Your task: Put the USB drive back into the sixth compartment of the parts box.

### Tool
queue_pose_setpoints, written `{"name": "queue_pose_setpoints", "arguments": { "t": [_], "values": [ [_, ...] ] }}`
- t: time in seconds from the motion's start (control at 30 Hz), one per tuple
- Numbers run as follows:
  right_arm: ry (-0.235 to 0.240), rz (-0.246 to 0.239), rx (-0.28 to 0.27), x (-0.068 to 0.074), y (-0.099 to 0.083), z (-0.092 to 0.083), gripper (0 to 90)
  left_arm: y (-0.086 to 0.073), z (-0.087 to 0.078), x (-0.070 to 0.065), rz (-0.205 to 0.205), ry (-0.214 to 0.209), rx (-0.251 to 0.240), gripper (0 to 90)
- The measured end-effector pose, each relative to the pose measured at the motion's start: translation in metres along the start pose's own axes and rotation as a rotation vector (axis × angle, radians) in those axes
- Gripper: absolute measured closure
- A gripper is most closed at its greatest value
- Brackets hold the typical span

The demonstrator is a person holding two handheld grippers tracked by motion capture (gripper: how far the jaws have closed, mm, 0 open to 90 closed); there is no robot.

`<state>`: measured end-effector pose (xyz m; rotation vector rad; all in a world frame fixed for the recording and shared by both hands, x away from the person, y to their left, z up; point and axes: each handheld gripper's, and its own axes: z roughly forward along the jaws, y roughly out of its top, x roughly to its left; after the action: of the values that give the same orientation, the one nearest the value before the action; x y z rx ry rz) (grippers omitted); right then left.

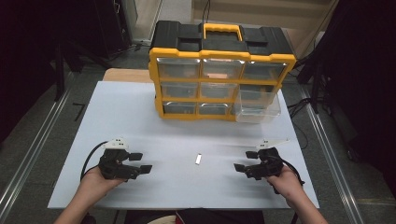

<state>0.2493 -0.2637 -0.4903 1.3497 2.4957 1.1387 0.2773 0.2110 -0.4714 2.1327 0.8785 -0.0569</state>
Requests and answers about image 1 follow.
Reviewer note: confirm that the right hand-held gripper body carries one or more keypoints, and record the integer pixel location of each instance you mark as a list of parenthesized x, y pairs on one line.
[(271, 163)]

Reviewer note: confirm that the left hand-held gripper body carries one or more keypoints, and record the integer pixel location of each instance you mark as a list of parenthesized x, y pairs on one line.
[(112, 161)]

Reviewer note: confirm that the person's right hand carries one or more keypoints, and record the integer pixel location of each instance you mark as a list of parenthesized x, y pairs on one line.
[(289, 185)]

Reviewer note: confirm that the person's left hand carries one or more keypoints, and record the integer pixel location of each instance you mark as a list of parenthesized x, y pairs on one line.
[(93, 183)]

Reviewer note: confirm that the pulled-out clear plastic drawer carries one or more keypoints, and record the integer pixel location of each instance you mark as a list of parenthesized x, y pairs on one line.
[(258, 114)]

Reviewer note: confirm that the small white flat piece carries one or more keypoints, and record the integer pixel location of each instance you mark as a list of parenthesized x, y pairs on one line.
[(198, 159)]

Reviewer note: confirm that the person's dark clothing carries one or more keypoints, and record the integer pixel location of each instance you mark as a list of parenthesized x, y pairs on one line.
[(218, 217)]

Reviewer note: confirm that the orange item in drawer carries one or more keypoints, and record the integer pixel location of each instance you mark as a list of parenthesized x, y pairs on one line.
[(216, 75)]

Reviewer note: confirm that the black metal stand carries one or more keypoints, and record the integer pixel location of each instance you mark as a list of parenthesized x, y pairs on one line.
[(314, 84), (59, 71)]

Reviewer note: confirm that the set of clear closed drawers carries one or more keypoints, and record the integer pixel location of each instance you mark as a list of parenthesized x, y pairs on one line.
[(179, 68)]

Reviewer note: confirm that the black curtain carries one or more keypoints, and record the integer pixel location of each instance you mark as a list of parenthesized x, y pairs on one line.
[(25, 56), (364, 77)]

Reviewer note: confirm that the yellow and black organizer cabinet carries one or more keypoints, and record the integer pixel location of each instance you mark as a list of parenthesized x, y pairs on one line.
[(186, 37)]

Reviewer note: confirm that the metal floor rail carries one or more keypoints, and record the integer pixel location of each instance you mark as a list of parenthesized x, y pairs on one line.
[(34, 140), (330, 155)]

